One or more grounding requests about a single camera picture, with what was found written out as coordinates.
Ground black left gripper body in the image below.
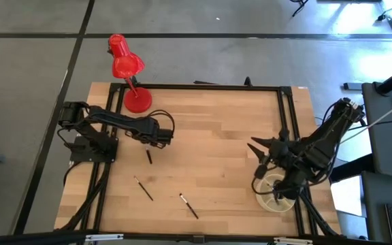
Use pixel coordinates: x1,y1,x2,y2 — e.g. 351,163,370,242
137,118,174,146

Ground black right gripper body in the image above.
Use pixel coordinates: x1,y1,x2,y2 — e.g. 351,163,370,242
265,128,302,163

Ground thin black brush light tip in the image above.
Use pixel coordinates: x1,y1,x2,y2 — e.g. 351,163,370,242
133,175,154,202

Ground beige ribbed round cup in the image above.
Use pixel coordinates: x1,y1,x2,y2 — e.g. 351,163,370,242
255,173,297,214

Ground black brush with white print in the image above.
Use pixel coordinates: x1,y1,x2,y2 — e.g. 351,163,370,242
178,193,199,220

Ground red desk lamp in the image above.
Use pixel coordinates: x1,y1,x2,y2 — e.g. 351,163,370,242
108,33,154,114

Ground grey desk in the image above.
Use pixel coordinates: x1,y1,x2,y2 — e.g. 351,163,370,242
361,80,392,181
361,169,392,245

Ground black chair leg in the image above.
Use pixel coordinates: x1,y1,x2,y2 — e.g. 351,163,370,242
290,0,310,18

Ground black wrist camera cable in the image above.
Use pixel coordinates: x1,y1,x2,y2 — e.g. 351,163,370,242
250,162,280,197
147,109,176,137

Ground black table frame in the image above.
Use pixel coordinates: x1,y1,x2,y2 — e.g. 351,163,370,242
80,82,306,244

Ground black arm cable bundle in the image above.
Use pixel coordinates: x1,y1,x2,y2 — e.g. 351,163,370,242
55,159,112,234
297,190,342,238

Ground silver metal bracket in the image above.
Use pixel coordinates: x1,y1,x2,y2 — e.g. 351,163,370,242
85,233,125,243
273,237,314,245

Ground white cable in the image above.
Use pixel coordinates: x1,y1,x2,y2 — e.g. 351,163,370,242
338,96,392,144

